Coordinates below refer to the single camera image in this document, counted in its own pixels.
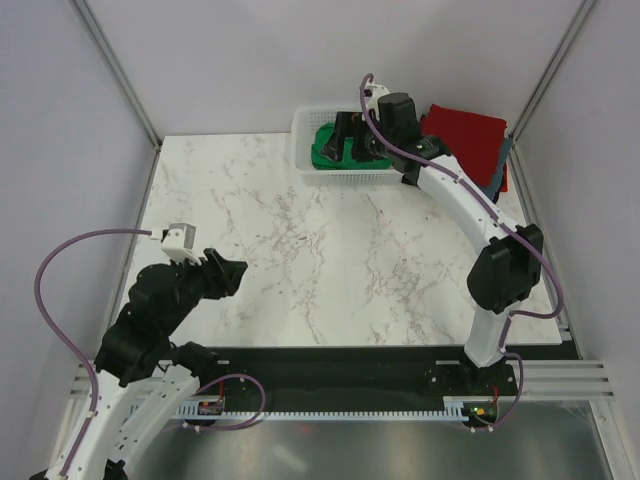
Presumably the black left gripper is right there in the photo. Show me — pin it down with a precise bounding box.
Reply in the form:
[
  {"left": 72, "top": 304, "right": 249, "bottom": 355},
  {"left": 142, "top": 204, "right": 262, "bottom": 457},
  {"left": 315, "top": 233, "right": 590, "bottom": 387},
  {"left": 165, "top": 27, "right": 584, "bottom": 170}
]
[{"left": 161, "top": 247, "right": 248, "bottom": 333}]

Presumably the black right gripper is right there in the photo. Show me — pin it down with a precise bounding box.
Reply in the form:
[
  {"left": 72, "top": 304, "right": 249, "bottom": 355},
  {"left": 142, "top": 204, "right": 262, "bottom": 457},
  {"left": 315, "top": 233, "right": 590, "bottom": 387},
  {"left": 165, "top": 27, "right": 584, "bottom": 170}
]
[{"left": 320, "top": 112, "right": 395, "bottom": 163}]

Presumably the green t shirt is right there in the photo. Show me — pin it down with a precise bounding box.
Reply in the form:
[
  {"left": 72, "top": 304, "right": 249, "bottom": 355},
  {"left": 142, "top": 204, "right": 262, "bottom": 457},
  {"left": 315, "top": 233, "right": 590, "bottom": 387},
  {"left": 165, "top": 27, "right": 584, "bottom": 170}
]
[{"left": 309, "top": 121, "right": 393, "bottom": 172}]

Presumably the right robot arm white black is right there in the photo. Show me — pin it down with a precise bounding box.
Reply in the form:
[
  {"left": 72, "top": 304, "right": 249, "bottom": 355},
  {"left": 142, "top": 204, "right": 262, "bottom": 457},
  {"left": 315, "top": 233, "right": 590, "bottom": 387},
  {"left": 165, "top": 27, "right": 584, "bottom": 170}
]
[{"left": 311, "top": 87, "right": 544, "bottom": 394}]

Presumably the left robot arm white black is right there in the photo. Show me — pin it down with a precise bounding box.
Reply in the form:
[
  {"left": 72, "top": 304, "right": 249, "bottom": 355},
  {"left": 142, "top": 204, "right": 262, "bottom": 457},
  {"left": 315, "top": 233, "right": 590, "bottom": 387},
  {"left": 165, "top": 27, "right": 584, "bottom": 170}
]
[{"left": 35, "top": 248, "right": 248, "bottom": 479}]

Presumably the white plastic basket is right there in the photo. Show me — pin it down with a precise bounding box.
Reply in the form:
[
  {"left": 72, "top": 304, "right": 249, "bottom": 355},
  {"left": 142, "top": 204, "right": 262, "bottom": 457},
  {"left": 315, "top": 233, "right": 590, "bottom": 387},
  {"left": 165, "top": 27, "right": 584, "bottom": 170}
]
[{"left": 290, "top": 103, "right": 401, "bottom": 186}]

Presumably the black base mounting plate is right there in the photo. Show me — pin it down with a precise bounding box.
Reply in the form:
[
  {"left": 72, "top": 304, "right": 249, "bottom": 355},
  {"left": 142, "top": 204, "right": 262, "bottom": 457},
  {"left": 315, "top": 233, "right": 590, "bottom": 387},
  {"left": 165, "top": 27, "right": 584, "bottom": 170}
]
[{"left": 168, "top": 346, "right": 518, "bottom": 413}]

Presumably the folded grey blue t shirt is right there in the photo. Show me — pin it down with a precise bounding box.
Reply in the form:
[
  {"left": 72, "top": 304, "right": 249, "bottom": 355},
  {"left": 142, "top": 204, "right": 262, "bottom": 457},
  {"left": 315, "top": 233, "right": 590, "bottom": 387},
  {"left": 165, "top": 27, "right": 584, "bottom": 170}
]
[{"left": 480, "top": 137, "right": 513, "bottom": 204}]

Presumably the folded dark red t shirt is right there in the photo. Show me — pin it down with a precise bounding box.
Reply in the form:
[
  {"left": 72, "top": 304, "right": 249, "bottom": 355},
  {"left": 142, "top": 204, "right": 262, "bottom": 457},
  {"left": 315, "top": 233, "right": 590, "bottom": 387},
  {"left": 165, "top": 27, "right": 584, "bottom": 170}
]
[{"left": 498, "top": 163, "right": 508, "bottom": 193}]

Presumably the left aluminium frame post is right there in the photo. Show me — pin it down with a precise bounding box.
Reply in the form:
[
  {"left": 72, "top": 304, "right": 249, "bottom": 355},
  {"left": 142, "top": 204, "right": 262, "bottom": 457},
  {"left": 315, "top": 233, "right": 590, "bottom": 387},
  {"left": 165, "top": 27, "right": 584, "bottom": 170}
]
[{"left": 69, "top": 0, "right": 162, "bottom": 152}]

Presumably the aluminium frame post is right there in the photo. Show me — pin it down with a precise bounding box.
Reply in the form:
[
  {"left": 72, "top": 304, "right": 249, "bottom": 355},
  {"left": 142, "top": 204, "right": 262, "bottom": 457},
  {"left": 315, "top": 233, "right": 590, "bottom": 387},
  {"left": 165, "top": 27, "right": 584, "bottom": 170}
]
[
  {"left": 69, "top": 0, "right": 162, "bottom": 152},
  {"left": 509, "top": 0, "right": 600, "bottom": 143}
]

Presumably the right aluminium frame post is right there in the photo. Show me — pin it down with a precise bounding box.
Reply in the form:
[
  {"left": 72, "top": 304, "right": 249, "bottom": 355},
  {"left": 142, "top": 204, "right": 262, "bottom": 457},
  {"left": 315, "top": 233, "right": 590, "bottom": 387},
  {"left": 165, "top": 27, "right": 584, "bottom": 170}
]
[{"left": 509, "top": 0, "right": 600, "bottom": 143}]

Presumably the white slotted cable duct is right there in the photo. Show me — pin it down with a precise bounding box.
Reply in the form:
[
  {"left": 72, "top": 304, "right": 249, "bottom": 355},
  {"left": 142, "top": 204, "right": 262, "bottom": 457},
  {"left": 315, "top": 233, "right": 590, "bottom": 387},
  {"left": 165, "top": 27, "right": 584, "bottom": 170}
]
[{"left": 170, "top": 400, "right": 498, "bottom": 422}]

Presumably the aluminium extrusion rail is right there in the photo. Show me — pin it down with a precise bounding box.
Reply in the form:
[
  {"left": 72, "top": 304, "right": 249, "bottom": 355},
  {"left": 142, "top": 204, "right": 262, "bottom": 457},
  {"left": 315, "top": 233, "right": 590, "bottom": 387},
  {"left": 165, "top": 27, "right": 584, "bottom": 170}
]
[{"left": 67, "top": 357, "right": 619, "bottom": 401}]

